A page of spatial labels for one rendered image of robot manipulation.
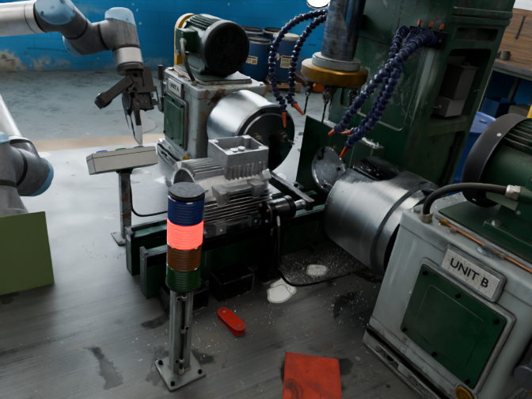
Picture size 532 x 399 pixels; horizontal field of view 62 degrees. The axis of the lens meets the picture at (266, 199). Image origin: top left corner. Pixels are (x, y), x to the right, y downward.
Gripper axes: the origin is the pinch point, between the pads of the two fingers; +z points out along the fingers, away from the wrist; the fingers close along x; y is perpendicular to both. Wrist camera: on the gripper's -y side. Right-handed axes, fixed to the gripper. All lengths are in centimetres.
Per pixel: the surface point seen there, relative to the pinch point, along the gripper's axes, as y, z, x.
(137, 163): -2.4, 6.5, -3.5
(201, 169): 5.6, 11.7, -24.2
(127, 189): -4.8, 12.7, 2.2
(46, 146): 16, -35, 248
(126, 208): -5.2, 17.8, 5.2
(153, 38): 215, -199, 472
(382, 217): 31, 29, -54
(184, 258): -13, 27, -50
